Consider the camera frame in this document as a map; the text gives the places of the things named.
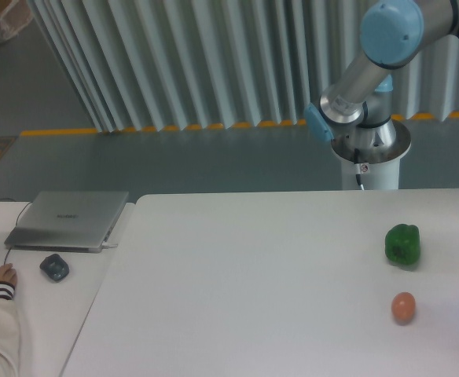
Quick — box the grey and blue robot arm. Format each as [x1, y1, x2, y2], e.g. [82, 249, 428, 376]
[304, 1, 459, 164]

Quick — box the green bell pepper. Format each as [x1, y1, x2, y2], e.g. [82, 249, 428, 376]
[384, 224, 421, 265]

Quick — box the black computer mouse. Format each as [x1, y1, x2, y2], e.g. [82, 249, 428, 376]
[39, 254, 70, 283]

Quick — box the silver closed laptop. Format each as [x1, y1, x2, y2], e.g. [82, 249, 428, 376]
[5, 191, 129, 252]

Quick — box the white folding screen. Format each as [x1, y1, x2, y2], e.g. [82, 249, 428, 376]
[27, 0, 459, 134]

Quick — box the brown egg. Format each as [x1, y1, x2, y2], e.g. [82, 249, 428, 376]
[391, 292, 416, 323]

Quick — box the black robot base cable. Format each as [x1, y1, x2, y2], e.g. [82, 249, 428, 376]
[353, 148, 366, 192]

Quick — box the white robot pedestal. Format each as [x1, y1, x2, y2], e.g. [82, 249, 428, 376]
[337, 156, 401, 190]

